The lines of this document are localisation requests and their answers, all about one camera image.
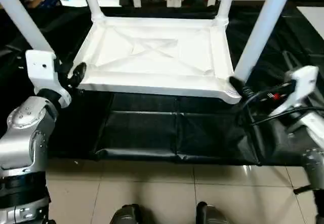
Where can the white plastic table top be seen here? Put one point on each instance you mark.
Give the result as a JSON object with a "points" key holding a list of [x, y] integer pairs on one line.
{"points": [[162, 57]]}

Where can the blue box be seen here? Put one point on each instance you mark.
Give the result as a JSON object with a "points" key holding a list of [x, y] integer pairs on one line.
{"points": [[53, 1]]}

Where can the black mat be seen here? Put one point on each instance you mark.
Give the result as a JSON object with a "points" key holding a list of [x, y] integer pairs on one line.
{"points": [[177, 133]]}

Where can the small brown cardboard box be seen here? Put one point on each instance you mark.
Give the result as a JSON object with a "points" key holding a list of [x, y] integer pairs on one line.
{"points": [[33, 1]]}

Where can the grey right robot foot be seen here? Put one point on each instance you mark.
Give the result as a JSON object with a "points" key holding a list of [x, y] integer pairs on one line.
{"points": [[210, 214]]}

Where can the grey robot foot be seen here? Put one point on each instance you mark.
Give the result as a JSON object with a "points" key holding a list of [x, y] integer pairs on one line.
{"points": [[210, 214], [125, 215]]}

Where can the grey left robot foot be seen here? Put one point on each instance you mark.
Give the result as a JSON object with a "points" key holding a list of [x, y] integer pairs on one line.
{"points": [[125, 215]]}

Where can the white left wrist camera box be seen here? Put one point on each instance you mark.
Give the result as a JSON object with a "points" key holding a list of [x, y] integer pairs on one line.
{"points": [[43, 72]]}

